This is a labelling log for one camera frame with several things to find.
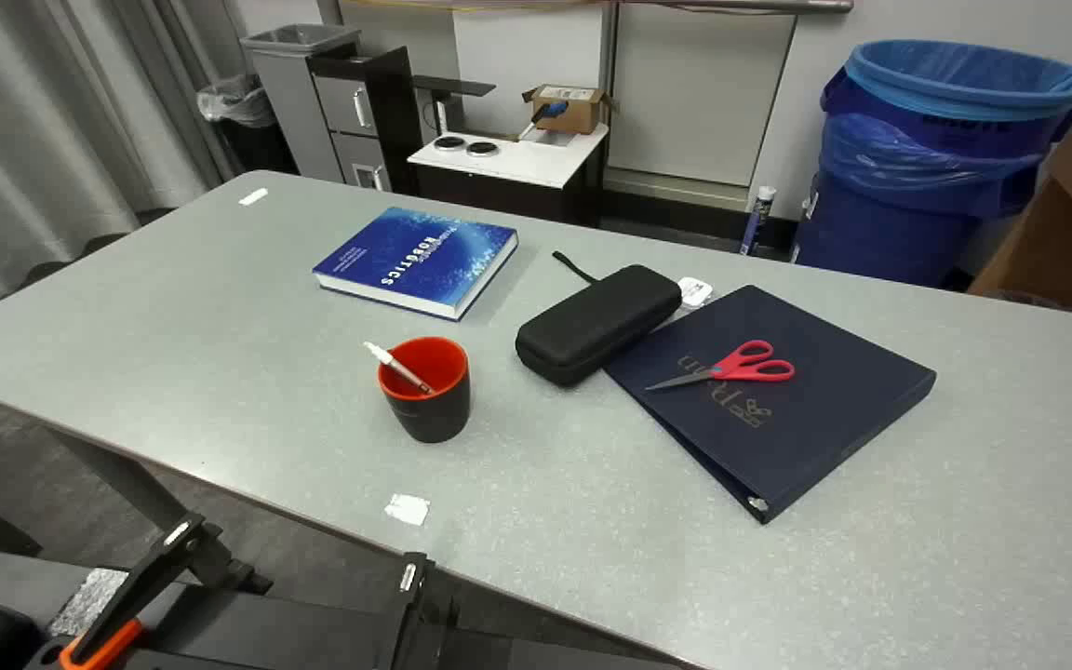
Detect black equipment base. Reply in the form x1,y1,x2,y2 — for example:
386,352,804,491
0,543,687,670

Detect navy blue binder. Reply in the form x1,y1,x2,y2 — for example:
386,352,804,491
604,284,940,526

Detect white marker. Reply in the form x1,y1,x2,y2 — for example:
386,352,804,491
362,337,439,399

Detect black clamp orange handle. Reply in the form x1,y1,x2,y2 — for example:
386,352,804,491
54,513,276,670

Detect white plastic bag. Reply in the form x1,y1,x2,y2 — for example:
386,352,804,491
192,69,276,134

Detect red handled scissors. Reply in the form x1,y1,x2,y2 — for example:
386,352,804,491
644,336,799,399

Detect small white eraser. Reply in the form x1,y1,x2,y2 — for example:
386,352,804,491
673,273,714,314

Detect spray bottle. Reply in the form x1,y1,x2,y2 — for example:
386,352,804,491
738,183,776,257

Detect open cardboard box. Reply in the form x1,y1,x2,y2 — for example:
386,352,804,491
521,83,614,143

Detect white wall panel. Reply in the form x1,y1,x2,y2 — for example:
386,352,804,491
604,4,799,190

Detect blue hardcover book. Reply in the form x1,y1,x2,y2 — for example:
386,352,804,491
310,205,521,325

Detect blue trash bin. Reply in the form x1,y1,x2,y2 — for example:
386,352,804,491
792,37,1072,285

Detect black zippered case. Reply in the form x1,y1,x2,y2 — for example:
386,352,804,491
513,248,685,389

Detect black drawer cabinet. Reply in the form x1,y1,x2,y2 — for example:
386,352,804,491
304,46,425,197

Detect low white top table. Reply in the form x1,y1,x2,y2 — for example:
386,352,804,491
404,118,614,227

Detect red and black cup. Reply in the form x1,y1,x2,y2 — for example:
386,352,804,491
371,336,471,448

